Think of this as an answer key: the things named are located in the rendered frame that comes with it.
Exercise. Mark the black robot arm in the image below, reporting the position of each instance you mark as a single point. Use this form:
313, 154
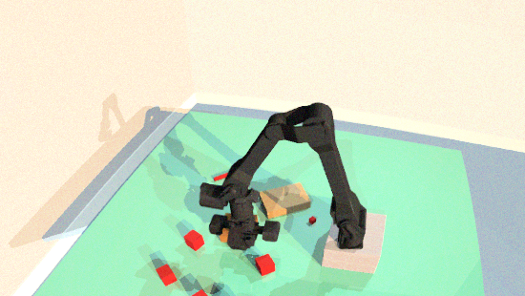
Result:
317, 130

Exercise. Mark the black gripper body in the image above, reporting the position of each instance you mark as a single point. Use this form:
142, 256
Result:
270, 230

